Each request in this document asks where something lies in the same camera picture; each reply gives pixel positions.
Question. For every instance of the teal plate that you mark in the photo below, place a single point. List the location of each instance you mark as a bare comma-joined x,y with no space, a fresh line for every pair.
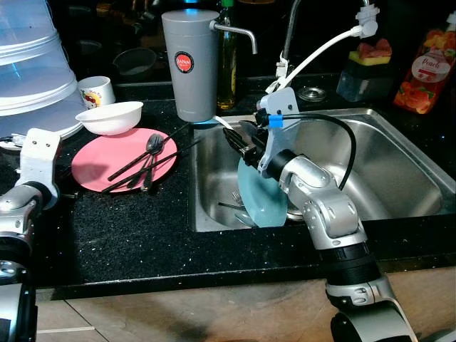
260,201

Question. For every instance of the metal fork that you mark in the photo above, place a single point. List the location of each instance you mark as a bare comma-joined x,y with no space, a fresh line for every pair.
234,205

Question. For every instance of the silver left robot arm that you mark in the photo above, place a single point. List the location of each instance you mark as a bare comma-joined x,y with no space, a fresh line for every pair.
14,214

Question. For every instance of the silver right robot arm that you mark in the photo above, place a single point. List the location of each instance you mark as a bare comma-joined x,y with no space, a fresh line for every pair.
328,214

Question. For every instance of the thin white canister tube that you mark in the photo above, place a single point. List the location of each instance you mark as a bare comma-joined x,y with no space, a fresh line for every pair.
226,122

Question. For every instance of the olive oil glass bottle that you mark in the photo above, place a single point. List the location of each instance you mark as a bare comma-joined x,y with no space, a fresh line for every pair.
228,71

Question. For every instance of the grey water filter canister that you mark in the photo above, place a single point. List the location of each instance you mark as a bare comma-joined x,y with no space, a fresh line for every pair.
196,89

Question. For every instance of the round metal sink hole cover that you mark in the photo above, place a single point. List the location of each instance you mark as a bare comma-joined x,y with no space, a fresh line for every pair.
313,93

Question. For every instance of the dark metal spoon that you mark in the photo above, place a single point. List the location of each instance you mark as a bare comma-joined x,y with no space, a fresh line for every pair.
154,143

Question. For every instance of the metal sink faucet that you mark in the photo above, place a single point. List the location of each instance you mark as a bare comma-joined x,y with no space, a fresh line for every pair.
288,35

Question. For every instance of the dark plastic sponge holder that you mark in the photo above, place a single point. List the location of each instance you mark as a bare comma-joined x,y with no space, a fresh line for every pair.
363,84

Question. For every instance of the black pot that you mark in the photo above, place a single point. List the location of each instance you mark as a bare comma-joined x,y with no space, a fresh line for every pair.
135,63

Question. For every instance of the white bowl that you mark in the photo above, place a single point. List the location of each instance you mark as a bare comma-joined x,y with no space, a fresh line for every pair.
110,119

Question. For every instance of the yellow pink sponge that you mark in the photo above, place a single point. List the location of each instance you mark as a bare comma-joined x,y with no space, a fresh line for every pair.
374,53

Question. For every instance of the white printed paper cup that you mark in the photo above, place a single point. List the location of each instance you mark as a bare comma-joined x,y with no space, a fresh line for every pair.
100,89

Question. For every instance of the pink plate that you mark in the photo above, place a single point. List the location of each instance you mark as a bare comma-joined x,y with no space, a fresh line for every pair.
94,169

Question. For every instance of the stainless steel sink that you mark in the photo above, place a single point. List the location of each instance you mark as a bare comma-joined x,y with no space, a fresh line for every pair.
399,164

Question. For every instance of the white faucet filter attachment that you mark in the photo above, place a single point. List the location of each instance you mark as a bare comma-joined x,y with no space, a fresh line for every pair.
367,27

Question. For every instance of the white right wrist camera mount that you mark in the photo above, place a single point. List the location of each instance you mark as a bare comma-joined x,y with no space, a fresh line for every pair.
281,107

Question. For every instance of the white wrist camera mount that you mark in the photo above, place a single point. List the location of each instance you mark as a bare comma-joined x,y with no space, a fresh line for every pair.
281,107
39,153

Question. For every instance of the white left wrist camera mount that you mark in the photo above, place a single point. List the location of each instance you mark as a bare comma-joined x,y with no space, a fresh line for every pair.
39,153

